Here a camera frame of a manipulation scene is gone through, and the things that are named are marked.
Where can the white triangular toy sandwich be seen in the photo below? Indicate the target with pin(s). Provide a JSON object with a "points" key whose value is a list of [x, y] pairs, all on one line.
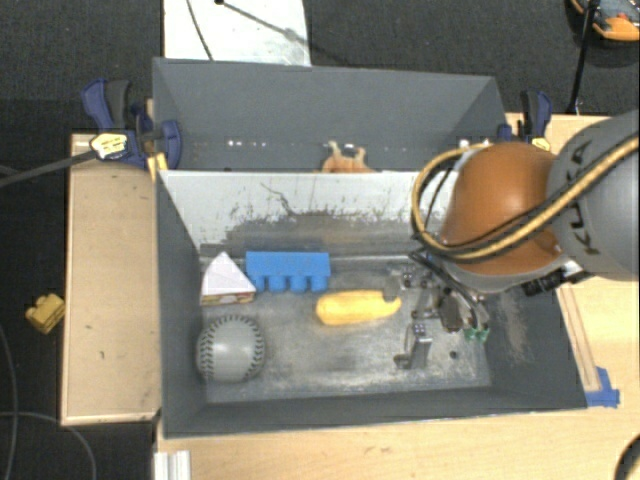
{"points": [[225, 278]]}

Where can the blue studded toy block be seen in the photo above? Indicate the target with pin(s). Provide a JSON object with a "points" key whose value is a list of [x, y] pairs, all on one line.
{"points": [[285, 268]]}

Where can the grey baseball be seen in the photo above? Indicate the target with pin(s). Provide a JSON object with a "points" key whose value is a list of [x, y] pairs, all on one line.
{"points": [[230, 349]]}

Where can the yellow toy banana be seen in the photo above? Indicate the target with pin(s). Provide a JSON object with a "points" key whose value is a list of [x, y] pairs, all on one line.
{"points": [[355, 308]]}

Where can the black cylinder on white bracket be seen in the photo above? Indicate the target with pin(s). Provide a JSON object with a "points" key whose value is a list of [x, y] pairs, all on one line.
{"points": [[542, 282]]}

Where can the grey metal bin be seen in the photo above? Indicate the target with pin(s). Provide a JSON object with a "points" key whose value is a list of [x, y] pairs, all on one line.
{"points": [[350, 118]]}

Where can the orange toy animal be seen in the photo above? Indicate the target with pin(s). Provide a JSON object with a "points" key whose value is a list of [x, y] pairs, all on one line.
{"points": [[345, 162]]}

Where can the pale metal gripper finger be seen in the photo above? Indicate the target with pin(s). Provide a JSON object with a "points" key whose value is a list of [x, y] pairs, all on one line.
{"points": [[419, 350], [392, 288]]}

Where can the pale wood board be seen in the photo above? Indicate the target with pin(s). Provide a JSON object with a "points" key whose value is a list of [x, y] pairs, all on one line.
{"points": [[112, 278]]}

